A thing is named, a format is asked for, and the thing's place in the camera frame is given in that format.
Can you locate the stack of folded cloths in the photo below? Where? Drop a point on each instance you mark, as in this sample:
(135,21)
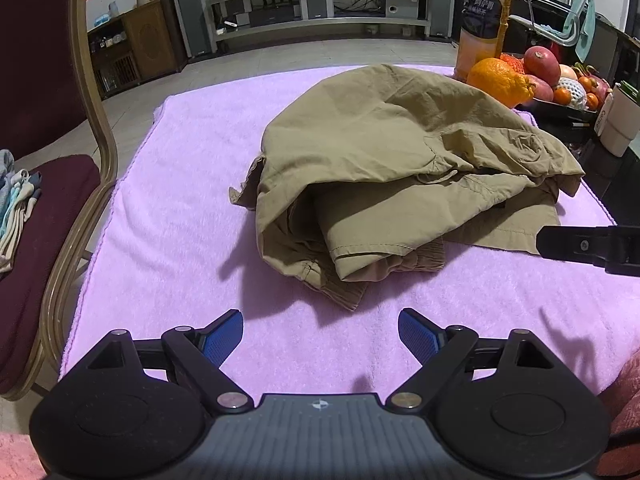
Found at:
(15,210)

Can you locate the white netted fruit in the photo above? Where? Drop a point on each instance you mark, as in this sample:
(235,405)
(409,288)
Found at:
(572,91)

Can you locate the small red apple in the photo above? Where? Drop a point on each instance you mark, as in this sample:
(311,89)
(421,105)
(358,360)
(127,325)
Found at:
(540,89)

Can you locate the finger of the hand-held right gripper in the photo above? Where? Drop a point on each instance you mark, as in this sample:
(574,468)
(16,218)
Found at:
(575,246)

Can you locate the maroon chair with gold frame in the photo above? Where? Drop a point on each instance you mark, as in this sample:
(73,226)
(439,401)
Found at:
(50,210)

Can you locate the black fruit tray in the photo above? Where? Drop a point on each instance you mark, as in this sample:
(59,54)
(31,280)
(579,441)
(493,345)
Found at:
(560,112)

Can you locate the grey tall speaker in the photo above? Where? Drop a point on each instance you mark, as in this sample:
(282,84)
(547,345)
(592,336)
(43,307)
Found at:
(442,0)
(190,5)

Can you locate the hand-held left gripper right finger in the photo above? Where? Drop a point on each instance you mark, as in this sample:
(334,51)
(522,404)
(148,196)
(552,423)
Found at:
(417,334)

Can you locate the pink dragon fruit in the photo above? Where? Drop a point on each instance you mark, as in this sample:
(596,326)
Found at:
(597,82)

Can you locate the orange juice bottle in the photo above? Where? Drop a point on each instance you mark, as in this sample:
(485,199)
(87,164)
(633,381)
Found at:
(482,20)

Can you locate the teal cloth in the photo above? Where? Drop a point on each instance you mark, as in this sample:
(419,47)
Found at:
(586,20)

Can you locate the black office chair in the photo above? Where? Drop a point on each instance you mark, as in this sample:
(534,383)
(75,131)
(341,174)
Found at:
(545,20)

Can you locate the khaki pants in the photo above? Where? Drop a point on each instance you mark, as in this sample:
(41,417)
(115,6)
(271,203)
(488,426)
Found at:
(380,150)

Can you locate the pink blanket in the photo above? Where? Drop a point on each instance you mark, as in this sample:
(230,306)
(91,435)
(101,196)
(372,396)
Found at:
(175,210)

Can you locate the metal media shelf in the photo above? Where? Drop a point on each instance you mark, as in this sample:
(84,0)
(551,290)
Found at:
(320,22)

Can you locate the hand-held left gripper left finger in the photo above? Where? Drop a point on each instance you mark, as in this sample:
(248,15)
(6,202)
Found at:
(224,336)

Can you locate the large bumpy orange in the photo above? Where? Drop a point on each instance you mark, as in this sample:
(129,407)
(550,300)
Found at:
(495,80)

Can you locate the white cup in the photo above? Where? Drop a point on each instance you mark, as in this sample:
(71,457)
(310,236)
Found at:
(620,120)

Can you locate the wooden cabinet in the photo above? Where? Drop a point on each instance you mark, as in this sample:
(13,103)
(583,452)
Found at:
(145,40)

